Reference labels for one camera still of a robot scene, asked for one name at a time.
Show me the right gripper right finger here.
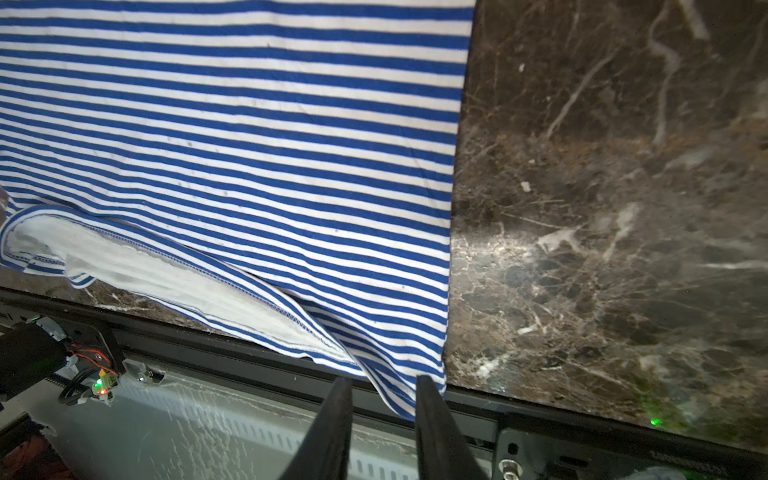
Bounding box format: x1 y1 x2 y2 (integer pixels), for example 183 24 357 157
415 375 488 480

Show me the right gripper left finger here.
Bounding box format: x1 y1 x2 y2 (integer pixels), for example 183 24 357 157
280 378 353 480

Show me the blue white striped tank top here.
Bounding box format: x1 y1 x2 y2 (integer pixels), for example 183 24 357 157
1 1 475 419

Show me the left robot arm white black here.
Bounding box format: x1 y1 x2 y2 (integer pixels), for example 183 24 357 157
1 323 67 402

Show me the small green circuit board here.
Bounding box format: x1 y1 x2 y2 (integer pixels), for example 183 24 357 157
91 369 119 399

